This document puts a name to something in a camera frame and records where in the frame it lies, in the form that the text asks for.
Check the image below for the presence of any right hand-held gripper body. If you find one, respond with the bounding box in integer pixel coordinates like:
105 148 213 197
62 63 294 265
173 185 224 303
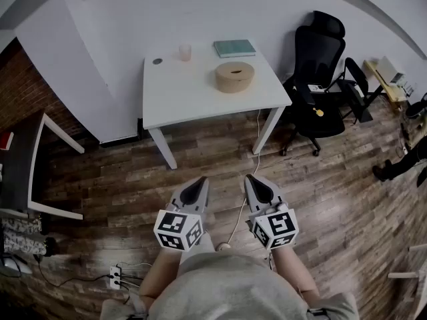
246 200 300 250

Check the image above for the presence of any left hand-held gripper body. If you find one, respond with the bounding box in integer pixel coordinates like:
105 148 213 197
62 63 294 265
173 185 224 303
153 197 209 253

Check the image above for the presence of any round wooden box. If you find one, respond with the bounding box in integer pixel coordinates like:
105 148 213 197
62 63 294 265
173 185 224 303
216 77 256 94

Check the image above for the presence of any wooden box lid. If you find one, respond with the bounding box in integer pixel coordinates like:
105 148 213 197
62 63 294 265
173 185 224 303
215 61 256 83

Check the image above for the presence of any person's right forearm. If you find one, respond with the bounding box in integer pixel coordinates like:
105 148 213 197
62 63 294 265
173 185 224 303
270 245 321 300

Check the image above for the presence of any person's left forearm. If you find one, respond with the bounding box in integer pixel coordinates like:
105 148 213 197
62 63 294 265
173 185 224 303
138 247 183 300

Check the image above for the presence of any white box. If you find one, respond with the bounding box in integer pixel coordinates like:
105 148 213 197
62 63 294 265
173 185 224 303
376 56 406 85

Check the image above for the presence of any red box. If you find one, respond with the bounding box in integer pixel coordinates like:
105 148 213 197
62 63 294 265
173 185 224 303
0 131 15 151

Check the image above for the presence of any white table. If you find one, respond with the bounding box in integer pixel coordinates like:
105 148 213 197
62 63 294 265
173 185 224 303
142 40 294 170

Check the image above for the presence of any person's grey shirt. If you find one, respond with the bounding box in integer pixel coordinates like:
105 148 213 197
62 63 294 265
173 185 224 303
99 253 360 320

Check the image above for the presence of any white power strip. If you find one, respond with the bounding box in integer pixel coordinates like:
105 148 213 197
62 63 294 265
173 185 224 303
109 265 121 290

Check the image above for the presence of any black office chair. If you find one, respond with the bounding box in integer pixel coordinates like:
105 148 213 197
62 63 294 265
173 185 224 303
279 10 374 158

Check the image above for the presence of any green book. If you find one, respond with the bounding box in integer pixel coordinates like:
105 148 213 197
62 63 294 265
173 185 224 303
213 39 257 59

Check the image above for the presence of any light wooden bench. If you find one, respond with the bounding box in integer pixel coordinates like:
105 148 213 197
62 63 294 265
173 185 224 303
363 58 414 110

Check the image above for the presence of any black round stool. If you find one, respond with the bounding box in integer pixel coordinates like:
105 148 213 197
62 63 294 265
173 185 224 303
405 93 427 119

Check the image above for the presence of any white power strip cable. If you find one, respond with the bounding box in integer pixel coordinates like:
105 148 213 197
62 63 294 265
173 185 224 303
118 261 154 270

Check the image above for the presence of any white floor cable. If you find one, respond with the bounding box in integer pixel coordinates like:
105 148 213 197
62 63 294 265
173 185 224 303
226 108 263 245

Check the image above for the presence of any black power cable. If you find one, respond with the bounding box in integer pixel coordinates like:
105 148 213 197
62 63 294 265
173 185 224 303
115 274 145 305

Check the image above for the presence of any white wooden frame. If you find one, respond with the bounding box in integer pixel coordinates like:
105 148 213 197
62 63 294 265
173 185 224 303
388 244 427 313

